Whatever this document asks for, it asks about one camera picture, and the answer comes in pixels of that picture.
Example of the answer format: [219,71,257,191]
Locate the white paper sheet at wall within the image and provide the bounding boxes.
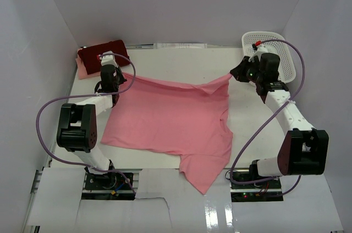
[153,43,207,49]

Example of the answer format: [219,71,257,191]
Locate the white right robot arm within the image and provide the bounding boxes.
[230,53,329,188]

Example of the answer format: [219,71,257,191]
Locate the white perforated plastic basket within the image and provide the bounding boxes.
[241,31,296,83]

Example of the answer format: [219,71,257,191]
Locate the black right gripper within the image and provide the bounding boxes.
[230,57,263,84]

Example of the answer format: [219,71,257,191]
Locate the dark red folded t-shirt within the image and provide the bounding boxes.
[77,39,131,75]

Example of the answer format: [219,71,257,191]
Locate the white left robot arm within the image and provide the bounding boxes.
[57,64,127,188]

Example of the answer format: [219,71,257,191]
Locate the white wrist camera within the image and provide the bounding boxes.
[249,41,269,63]
[97,51,118,67]

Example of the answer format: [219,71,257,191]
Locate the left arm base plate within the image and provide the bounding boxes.
[81,173,135,201]

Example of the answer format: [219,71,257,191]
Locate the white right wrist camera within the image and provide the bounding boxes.
[249,41,269,63]

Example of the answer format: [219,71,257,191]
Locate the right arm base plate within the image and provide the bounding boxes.
[225,170,283,203]

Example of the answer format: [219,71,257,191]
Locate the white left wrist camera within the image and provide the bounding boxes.
[97,51,118,67]

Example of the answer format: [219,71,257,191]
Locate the pink t-shirt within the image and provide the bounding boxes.
[101,74,233,193]

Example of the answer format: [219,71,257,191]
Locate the peach folded t-shirt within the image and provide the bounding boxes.
[76,57,100,80]

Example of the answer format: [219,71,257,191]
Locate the white front cover board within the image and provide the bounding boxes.
[27,168,343,232]

